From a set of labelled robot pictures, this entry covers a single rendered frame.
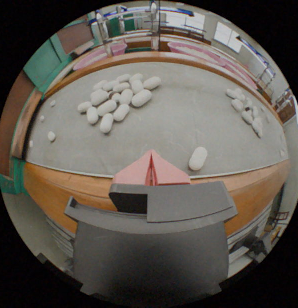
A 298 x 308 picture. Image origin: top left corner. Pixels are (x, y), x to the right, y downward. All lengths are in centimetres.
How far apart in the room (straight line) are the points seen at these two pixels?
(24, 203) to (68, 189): 138
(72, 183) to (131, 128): 13
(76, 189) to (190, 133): 19
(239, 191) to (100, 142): 23
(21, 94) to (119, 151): 59
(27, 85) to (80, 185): 58
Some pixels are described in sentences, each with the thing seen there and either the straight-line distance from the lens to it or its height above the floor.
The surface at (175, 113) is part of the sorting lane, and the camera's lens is 17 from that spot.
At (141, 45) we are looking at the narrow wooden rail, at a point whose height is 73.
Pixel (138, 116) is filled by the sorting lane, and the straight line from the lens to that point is 17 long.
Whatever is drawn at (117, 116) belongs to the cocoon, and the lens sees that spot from 16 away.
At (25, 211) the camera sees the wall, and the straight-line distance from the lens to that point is 156.
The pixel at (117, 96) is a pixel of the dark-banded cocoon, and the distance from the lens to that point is 19.
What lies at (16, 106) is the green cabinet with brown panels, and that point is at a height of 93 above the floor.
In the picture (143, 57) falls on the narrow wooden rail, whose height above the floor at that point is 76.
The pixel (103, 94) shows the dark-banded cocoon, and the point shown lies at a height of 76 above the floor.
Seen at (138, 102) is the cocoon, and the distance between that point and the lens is 16.
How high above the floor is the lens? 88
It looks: 78 degrees down
